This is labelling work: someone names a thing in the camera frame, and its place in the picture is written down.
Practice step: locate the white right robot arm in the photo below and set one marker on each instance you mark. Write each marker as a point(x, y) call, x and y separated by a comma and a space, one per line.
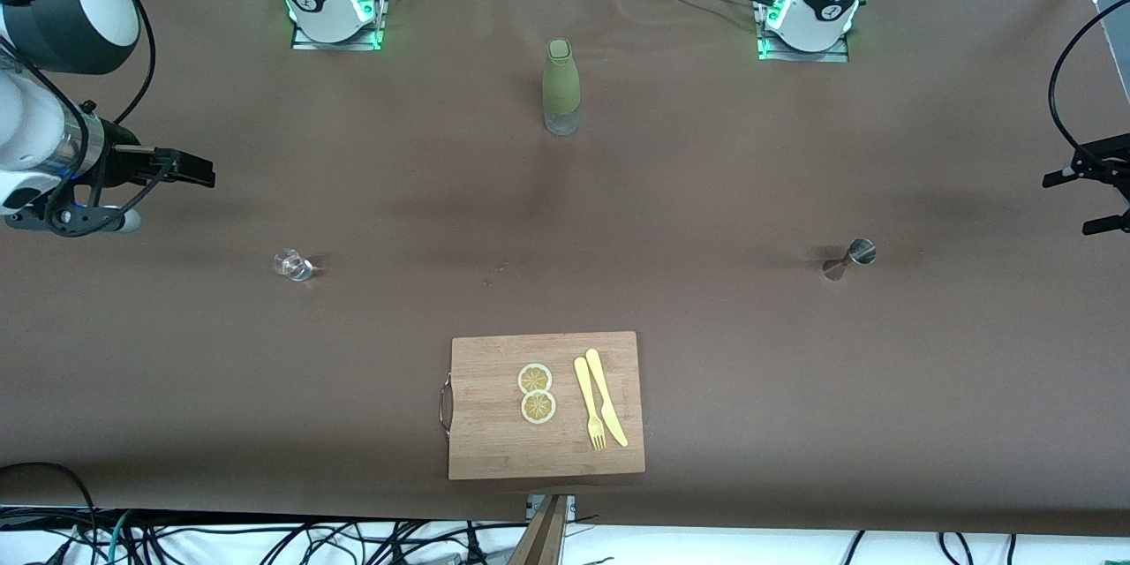
point(53, 9)

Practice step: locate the yellow plastic fork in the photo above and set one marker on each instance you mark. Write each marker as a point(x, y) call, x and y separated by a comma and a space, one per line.
point(586, 393)

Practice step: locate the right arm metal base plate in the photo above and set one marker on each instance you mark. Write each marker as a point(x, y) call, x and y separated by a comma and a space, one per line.
point(375, 18)

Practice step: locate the wooden cutting board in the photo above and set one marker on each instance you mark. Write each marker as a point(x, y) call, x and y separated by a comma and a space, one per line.
point(494, 441)

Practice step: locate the brown table mat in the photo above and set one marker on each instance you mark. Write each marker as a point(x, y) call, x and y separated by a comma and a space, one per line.
point(794, 415)

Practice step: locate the steel double-cone jigger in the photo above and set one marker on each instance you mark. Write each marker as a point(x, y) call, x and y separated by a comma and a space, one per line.
point(861, 252)

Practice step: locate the green sleeved glass bottle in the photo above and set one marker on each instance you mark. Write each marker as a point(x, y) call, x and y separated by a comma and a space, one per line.
point(561, 79)

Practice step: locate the yellow plastic knife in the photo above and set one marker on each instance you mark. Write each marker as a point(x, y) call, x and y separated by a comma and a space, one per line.
point(605, 393)

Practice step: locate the lemon slice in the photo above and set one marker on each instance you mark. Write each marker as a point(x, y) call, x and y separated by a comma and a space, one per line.
point(538, 409)
point(535, 377)

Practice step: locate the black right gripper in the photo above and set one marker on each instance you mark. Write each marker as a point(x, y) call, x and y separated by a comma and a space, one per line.
point(117, 157)

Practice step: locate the aluminium frame post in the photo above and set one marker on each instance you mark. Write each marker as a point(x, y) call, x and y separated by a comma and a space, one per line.
point(546, 538)

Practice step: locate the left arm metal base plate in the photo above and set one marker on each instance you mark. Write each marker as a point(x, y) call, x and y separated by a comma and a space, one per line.
point(839, 56)

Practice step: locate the small clear glass beaker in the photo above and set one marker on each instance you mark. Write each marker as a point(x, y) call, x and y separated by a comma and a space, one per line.
point(293, 266)

